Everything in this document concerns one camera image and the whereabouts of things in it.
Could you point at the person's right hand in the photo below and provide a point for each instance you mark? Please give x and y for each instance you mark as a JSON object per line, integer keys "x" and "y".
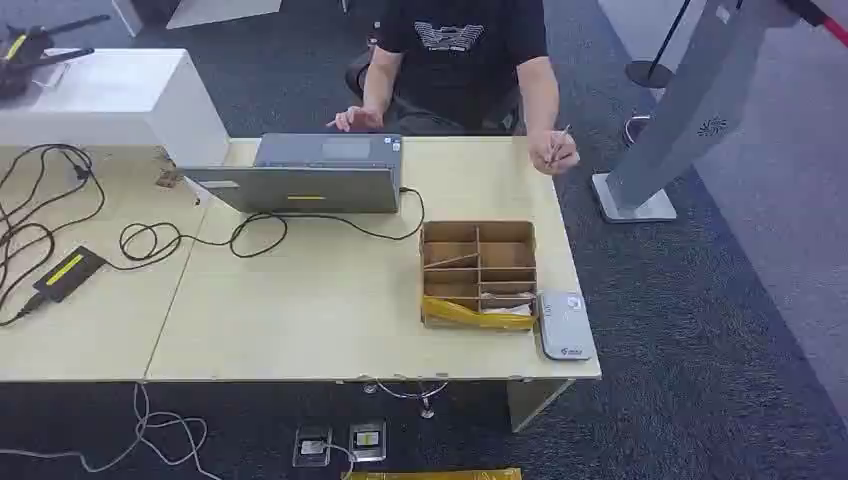
{"x": 361, "y": 119}

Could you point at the person's left hand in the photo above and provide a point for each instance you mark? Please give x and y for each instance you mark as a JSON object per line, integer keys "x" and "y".
{"x": 555, "y": 159}

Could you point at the grey laptop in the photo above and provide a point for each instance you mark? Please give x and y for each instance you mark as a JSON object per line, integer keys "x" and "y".
{"x": 311, "y": 185}

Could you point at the person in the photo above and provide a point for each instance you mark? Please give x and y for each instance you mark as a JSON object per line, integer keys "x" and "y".
{"x": 457, "y": 73}

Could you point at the wooden divided card box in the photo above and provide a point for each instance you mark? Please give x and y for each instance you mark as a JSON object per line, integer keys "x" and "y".
{"x": 503, "y": 255}

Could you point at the black stanchion pole with base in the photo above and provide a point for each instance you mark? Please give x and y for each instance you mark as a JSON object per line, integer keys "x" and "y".
{"x": 649, "y": 73}

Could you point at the grey kiosk stand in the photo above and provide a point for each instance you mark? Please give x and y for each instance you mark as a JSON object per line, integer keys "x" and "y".
{"x": 689, "y": 99}

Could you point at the cards in wooden box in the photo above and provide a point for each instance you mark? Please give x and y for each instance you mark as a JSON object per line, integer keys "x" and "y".
{"x": 507, "y": 303}

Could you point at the grey card reader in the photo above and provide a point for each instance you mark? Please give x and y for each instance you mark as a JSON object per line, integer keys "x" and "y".
{"x": 564, "y": 326}

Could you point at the white furniture panel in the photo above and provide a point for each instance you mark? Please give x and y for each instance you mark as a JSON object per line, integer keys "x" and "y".
{"x": 218, "y": 10}

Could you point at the yellow tape strip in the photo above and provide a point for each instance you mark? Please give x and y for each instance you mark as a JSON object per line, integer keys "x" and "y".
{"x": 464, "y": 314}

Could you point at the white cabinet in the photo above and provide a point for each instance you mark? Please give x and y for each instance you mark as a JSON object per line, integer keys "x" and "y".
{"x": 126, "y": 93}

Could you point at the pale desk leg panel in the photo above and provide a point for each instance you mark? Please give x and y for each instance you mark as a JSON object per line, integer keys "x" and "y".
{"x": 533, "y": 401}

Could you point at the clear plastic piece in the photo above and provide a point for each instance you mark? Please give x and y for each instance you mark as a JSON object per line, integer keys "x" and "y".
{"x": 52, "y": 75}

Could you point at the black power adapter yellow label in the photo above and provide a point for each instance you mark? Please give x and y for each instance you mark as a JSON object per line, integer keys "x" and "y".
{"x": 68, "y": 273}

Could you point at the yellow package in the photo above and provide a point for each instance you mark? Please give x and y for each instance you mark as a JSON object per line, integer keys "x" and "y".
{"x": 430, "y": 474}

